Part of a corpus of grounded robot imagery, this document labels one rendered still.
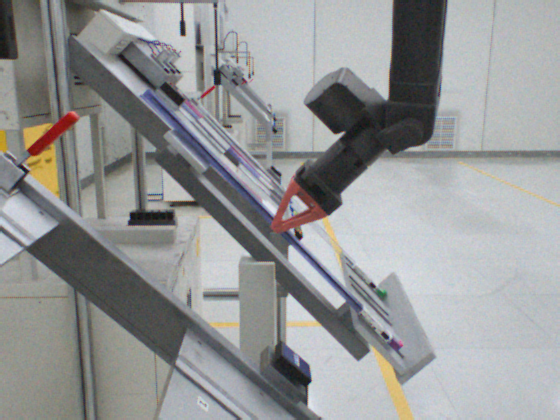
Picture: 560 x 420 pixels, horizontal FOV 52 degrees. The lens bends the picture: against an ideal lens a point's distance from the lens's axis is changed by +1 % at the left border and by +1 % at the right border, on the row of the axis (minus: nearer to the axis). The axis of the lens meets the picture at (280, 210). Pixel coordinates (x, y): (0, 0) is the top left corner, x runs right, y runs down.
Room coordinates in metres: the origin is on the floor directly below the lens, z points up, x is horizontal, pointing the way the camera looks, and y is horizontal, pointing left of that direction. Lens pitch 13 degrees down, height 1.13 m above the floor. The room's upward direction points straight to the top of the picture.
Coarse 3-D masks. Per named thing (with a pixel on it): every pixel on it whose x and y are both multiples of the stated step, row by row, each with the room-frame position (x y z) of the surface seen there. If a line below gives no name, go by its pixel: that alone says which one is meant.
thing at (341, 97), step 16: (320, 80) 0.76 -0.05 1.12; (336, 80) 0.71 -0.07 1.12; (352, 80) 0.72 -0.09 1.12; (320, 96) 0.72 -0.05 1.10; (336, 96) 0.72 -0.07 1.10; (352, 96) 0.71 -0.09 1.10; (368, 96) 0.73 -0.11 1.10; (320, 112) 0.73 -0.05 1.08; (336, 112) 0.72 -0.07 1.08; (352, 112) 0.72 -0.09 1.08; (368, 112) 0.71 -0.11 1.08; (384, 112) 0.73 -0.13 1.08; (336, 128) 0.73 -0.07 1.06; (384, 128) 0.71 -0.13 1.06; (400, 128) 0.68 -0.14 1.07; (416, 128) 0.67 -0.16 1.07; (384, 144) 0.71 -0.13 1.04; (400, 144) 0.69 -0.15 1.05
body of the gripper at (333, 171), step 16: (336, 144) 0.75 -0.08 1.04; (320, 160) 0.75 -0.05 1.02; (336, 160) 0.74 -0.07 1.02; (352, 160) 0.73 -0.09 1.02; (304, 176) 0.72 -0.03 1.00; (320, 176) 0.74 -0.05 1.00; (336, 176) 0.74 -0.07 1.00; (352, 176) 0.74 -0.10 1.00; (320, 192) 0.76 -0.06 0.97; (336, 192) 0.74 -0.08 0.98; (336, 208) 0.71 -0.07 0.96
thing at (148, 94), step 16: (144, 96) 0.77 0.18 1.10; (160, 112) 0.77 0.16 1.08; (176, 128) 0.77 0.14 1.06; (192, 144) 0.77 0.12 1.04; (208, 160) 0.77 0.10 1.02; (224, 176) 0.77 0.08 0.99; (240, 192) 0.77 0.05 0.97; (256, 208) 0.76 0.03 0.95; (288, 240) 0.76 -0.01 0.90; (304, 256) 0.76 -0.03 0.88; (320, 272) 0.76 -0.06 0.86; (336, 288) 0.76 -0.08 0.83; (352, 304) 0.76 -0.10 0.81
